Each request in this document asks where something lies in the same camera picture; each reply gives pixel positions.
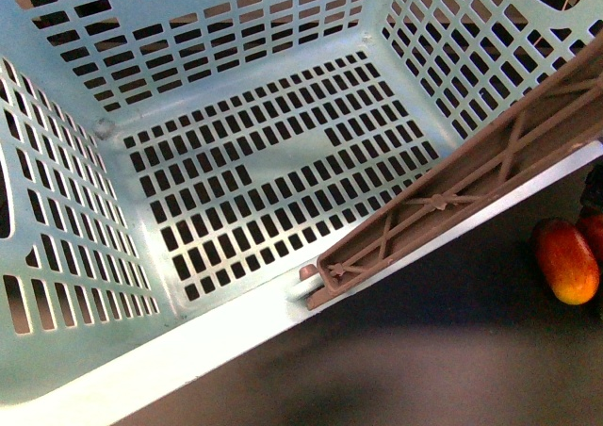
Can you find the red apple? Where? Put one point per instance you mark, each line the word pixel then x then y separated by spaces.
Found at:
pixel 591 228

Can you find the black near display tray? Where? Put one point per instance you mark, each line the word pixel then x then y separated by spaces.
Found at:
pixel 467 335

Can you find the light blue plastic basket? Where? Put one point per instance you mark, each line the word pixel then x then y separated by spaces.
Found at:
pixel 171 170

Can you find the brown basket handle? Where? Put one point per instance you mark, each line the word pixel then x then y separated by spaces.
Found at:
pixel 550 123

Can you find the red orange mango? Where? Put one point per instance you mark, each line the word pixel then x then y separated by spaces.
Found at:
pixel 566 260

